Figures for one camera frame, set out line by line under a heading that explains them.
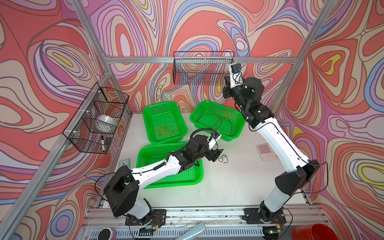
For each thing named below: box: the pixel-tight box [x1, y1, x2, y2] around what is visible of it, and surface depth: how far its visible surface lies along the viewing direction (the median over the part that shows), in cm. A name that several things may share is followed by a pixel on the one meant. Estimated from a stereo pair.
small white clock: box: [119, 158, 131, 170], surface depth 92 cm
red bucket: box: [291, 223, 340, 240], surface depth 61 cm
